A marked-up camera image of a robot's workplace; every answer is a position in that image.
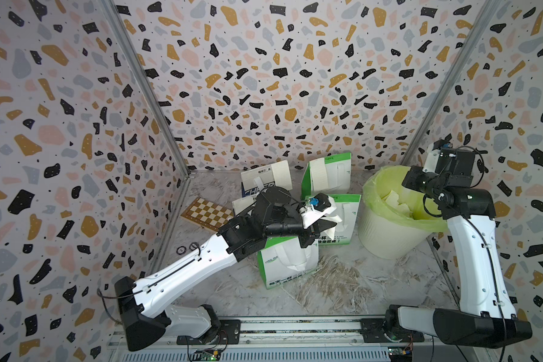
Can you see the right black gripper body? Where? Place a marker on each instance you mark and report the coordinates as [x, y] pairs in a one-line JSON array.
[[418, 180]]

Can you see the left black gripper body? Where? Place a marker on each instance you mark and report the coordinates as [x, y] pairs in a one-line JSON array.
[[309, 235]]

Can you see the green white bag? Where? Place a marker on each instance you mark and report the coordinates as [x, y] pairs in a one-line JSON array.
[[346, 207], [339, 176], [283, 260]]

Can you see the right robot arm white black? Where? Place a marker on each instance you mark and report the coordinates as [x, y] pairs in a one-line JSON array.
[[486, 317]]

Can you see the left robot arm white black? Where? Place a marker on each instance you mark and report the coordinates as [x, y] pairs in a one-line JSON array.
[[146, 305]]

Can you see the paper scraps in bin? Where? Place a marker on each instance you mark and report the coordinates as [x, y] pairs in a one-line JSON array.
[[399, 205]]

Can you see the yellow-green bin liner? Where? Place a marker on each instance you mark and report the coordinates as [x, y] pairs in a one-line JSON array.
[[390, 178]]

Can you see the white trash bin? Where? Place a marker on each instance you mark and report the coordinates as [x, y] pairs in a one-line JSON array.
[[385, 239]]

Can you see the front blue white bag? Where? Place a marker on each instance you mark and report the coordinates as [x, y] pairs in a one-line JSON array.
[[242, 204]]

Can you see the blue white bag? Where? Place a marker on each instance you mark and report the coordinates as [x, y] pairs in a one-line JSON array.
[[255, 180], [242, 204]]

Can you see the back blue white bag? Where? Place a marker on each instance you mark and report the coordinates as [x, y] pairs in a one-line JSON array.
[[255, 180]]

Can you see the wooden chessboard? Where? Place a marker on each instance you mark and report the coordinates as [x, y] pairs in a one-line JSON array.
[[207, 215]]

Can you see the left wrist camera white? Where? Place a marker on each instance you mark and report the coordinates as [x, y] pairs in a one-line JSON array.
[[315, 208]]

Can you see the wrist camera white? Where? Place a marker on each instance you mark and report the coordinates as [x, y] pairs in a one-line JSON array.
[[442, 157], [315, 208]]

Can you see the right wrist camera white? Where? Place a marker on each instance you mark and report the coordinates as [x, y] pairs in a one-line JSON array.
[[442, 157]]

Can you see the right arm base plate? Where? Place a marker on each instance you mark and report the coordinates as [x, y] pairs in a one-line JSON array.
[[378, 330]]

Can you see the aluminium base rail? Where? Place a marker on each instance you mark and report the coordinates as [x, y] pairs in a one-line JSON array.
[[325, 338]]

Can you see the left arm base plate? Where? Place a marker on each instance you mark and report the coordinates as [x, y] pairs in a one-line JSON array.
[[226, 332]]

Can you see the right corner aluminium post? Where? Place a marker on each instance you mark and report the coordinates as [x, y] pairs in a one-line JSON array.
[[483, 19]]

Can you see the corner aluminium post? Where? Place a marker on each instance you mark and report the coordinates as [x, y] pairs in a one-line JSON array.
[[124, 41], [483, 19]]

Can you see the left corner aluminium post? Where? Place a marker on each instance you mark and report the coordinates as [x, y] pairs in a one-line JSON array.
[[124, 41]]

